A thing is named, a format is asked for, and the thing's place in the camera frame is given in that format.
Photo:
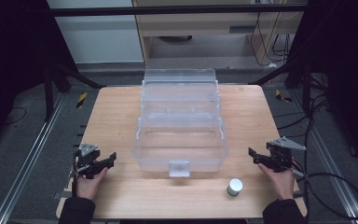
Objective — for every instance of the clear plastic tiered storage box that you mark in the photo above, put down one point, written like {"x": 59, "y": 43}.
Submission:
{"x": 180, "y": 137}

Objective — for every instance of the person's left hand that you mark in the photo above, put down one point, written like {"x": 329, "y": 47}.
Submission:
{"x": 88, "y": 186}

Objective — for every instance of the small white-capped jar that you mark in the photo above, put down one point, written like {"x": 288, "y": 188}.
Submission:
{"x": 235, "y": 186}

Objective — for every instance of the aluminium floor rail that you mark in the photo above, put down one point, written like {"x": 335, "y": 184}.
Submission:
{"x": 332, "y": 168}
{"x": 28, "y": 161}

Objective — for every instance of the white cabinet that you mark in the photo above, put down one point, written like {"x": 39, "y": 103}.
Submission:
{"x": 99, "y": 37}

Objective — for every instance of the black horizontal metal bar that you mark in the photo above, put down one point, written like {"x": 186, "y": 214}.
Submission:
{"x": 167, "y": 11}

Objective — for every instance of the yellow black striped tape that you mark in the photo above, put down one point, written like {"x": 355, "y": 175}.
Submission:
{"x": 281, "y": 96}
{"x": 81, "y": 100}

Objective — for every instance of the black curtain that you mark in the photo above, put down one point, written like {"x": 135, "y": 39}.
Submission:
{"x": 348, "y": 77}
{"x": 9, "y": 62}

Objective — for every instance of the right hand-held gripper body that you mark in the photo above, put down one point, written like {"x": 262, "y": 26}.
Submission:
{"x": 279, "y": 155}

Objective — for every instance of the black metal stand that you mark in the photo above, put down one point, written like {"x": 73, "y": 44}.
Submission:
{"x": 306, "y": 84}
{"x": 48, "y": 93}

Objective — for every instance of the light wooden desk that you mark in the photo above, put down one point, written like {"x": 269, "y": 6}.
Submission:
{"x": 217, "y": 26}

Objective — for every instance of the person's right hand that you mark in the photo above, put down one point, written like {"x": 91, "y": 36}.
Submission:
{"x": 279, "y": 183}

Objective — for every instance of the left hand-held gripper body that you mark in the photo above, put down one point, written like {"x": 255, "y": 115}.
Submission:
{"x": 88, "y": 158}

